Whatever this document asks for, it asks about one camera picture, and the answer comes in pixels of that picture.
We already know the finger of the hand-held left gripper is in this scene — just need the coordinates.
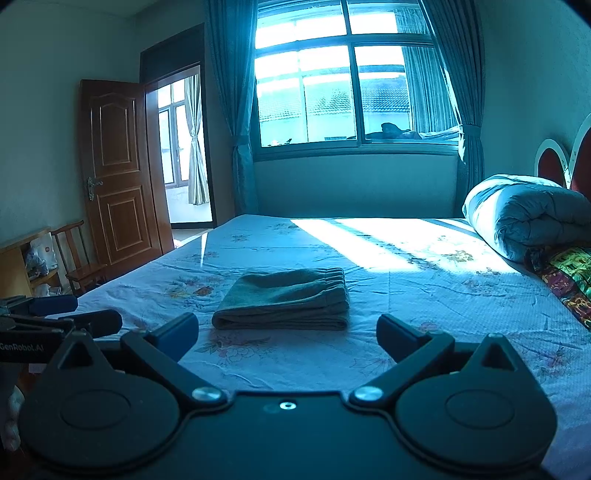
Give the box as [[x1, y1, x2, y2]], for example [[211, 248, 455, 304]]
[[59, 310, 123, 339], [28, 295, 78, 317]]

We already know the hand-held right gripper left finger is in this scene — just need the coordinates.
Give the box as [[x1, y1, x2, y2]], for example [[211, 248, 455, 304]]
[[46, 313, 229, 407]]

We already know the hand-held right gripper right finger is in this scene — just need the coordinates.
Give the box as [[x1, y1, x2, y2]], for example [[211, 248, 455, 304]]
[[348, 314, 528, 407]]

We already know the wooden chair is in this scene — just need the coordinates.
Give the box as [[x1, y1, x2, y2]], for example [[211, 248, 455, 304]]
[[50, 220, 109, 296]]

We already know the white plastic bag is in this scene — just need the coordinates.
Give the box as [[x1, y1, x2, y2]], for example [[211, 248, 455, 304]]
[[25, 233, 58, 280]]

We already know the wooden shelf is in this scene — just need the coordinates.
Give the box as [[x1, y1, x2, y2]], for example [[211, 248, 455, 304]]
[[0, 226, 61, 298]]

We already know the bed with floral sheet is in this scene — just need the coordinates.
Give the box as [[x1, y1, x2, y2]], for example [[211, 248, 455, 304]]
[[46, 213, 591, 480]]

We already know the brown wooden door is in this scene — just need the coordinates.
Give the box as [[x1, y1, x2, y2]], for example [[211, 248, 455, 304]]
[[79, 79, 175, 278]]

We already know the teal curtain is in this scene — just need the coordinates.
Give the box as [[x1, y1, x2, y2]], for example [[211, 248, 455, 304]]
[[418, 0, 485, 183], [203, 0, 259, 217]]

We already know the colourful patterned blanket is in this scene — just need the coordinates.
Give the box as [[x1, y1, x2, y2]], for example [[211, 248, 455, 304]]
[[524, 246, 591, 330]]

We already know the rolled white duvet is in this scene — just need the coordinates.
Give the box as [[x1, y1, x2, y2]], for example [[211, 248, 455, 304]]
[[462, 174, 591, 264]]

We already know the sheer balcony curtain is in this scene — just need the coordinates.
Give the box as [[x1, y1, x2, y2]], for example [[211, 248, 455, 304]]
[[184, 74, 211, 206]]

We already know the balcony window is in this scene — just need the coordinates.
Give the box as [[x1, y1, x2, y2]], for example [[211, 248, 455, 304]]
[[157, 80, 190, 185]]

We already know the dark cloth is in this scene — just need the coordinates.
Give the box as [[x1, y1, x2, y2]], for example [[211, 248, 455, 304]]
[[365, 122, 423, 140]]

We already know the red and white headboard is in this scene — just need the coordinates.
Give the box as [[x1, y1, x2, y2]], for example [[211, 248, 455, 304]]
[[534, 113, 591, 201]]

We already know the white sheer window curtain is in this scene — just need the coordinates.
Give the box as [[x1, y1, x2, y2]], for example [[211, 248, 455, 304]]
[[402, 46, 459, 134]]

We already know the large bedroom window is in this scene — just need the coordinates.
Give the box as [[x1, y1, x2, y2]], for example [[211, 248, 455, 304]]
[[253, 0, 462, 160]]

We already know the dark door frame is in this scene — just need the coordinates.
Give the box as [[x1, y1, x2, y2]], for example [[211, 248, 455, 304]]
[[140, 23, 218, 229]]

